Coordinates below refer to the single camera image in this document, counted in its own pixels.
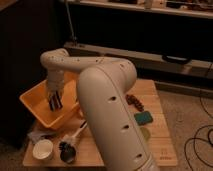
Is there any wall shelf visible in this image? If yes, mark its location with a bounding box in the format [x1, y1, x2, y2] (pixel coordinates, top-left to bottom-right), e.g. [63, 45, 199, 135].
[59, 0, 213, 20]

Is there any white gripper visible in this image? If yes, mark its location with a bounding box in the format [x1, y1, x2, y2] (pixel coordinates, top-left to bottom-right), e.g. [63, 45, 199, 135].
[46, 70, 64, 98]

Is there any grey crumpled cloth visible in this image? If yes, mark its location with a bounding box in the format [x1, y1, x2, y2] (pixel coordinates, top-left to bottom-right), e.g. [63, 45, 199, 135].
[27, 130, 55, 144]

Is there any green sponge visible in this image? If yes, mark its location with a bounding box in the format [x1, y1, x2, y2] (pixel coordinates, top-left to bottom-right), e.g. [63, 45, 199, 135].
[134, 111, 153, 125]

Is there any wooden board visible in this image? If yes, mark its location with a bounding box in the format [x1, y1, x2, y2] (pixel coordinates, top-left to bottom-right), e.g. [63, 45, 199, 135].
[23, 79, 177, 169]

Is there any metal measuring cup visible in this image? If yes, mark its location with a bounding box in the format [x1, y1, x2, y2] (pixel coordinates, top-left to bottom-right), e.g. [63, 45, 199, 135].
[60, 145, 76, 164]

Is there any brown chain toy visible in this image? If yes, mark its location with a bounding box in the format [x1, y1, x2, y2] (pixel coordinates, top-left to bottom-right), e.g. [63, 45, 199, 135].
[126, 94, 144, 112]

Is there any light green cup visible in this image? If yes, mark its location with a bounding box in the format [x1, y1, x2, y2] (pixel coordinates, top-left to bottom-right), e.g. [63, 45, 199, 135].
[140, 127, 151, 141]

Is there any yellow plastic tray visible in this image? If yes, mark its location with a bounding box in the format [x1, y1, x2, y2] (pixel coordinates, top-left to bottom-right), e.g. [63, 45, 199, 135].
[20, 72, 79, 130]

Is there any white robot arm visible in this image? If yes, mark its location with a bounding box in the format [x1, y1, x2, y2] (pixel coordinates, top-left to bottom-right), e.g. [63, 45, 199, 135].
[40, 49, 160, 171]

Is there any metal vertical pole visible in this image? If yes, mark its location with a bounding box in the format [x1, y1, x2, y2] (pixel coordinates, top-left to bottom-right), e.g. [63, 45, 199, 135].
[64, 0, 77, 45]

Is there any black floor cable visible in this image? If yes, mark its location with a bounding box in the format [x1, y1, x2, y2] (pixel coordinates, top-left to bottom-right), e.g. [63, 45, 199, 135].
[184, 63, 213, 169]

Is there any white bowl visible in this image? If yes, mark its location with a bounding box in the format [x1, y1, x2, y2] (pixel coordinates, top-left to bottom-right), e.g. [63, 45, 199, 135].
[32, 139, 53, 161]

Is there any grey metal rail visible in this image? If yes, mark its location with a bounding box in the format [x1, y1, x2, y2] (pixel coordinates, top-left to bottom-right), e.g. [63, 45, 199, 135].
[64, 42, 213, 79]

